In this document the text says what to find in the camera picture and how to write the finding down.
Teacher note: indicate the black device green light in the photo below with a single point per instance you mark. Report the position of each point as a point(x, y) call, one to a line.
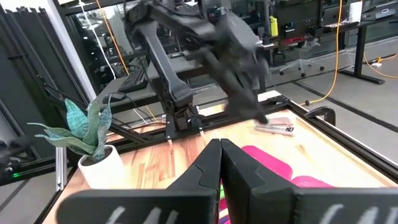
point(12, 161)

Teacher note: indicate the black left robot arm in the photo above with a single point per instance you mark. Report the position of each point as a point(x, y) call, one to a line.
point(161, 62)

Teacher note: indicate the yellow bottle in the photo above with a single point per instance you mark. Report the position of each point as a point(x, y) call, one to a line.
point(274, 26)

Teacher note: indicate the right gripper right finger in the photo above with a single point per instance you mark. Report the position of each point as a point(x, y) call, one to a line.
point(248, 193)

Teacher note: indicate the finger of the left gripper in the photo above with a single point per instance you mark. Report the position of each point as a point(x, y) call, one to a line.
point(236, 79)
point(227, 87)

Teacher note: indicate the green artificial plant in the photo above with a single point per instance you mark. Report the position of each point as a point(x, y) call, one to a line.
point(84, 130)

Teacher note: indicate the grey laptop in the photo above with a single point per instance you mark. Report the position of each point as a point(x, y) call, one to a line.
point(384, 12)

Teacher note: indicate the black desk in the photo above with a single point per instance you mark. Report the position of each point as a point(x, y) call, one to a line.
point(360, 46)

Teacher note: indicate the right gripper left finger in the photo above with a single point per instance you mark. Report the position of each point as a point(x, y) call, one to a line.
point(205, 174)

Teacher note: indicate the black folding panel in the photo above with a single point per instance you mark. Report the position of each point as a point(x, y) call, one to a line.
point(28, 77)

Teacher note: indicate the black table clamp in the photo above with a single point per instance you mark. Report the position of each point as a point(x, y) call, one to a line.
point(323, 112)

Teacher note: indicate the grey office chair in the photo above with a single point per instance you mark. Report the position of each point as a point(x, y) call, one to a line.
point(300, 63)

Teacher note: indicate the silver aluminium post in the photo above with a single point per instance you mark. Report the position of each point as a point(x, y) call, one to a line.
point(61, 168)

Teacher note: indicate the white cup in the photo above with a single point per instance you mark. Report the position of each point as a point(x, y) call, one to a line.
point(355, 12)

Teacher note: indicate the black keyboard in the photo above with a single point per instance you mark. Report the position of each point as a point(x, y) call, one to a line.
point(133, 81)

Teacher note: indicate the white plant pot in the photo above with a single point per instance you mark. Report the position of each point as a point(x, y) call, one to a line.
point(102, 171)

